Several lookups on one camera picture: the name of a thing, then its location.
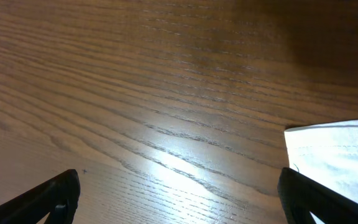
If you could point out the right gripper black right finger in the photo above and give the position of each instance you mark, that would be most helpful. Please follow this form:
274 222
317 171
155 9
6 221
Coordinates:
302 199

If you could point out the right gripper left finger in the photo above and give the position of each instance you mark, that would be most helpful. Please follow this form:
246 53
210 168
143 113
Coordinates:
56 199

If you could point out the white garment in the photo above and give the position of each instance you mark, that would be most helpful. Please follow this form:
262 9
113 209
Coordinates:
327 154

